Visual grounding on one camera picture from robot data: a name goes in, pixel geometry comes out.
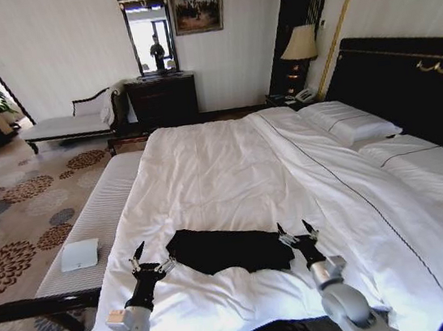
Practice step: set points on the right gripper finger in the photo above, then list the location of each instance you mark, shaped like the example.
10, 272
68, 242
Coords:
312, 232
285, 237

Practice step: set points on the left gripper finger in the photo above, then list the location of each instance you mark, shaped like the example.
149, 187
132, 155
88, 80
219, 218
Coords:
165, 266
137, 255

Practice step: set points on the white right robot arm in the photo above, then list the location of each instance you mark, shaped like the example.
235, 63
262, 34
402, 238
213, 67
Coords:
341, 300

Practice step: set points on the black garment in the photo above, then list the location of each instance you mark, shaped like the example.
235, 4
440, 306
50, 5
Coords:
232, 249

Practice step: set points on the white square box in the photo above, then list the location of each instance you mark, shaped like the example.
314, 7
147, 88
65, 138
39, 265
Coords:
79, 255

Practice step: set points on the white duvet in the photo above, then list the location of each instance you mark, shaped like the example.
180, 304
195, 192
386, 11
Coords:
222, 173

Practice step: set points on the white pillow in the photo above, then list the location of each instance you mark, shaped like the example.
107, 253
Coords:
346, 120
430, 170

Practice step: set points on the dark nightstand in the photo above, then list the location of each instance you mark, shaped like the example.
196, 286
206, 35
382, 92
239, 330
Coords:
278, 100

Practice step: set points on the white telephone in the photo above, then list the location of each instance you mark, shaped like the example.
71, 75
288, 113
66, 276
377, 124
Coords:
304, 95

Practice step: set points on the white chaise longue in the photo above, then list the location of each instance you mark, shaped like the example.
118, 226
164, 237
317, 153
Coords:
65, 126

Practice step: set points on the white throw cloth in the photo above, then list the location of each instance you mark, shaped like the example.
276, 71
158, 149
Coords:
106, 105

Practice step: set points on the dark wooden dresser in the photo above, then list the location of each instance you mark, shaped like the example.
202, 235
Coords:
161, 100

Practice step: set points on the dark headboard with gold trim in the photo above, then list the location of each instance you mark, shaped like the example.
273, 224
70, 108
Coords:
399, 85

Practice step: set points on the table lamp with cream shade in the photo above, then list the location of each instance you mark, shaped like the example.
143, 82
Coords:
299, 43

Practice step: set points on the dark framed mirror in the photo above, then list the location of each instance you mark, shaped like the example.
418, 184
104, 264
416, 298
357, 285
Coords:
134, 34

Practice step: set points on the gold framed painting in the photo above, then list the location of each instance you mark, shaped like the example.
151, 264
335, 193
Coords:
197, 4

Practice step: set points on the striped bench with dark frame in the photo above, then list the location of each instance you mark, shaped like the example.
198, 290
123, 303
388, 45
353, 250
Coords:
91, 227

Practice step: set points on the small wall switch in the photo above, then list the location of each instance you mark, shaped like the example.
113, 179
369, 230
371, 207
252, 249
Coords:
323, 23

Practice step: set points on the gold wall trim strip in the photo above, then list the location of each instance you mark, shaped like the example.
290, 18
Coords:
342, 15

